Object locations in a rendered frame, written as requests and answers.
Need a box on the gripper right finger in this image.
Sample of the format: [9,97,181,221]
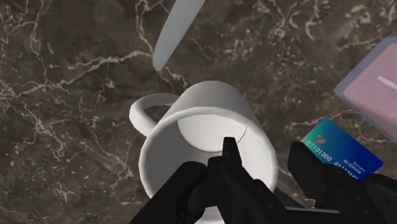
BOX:
[287,141,397,224]

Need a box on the grey knife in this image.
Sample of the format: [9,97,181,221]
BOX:
[152,0,207,72]

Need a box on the pink and grey flat box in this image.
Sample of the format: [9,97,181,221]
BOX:
[333,34,397,145]

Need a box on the white mug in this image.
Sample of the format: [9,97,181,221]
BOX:
[129,80,279,224]

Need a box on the blue-green bank card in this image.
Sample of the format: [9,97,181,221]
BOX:
[300,117,384,181]

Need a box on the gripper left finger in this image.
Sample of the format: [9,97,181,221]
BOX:
[129,136,294,224]

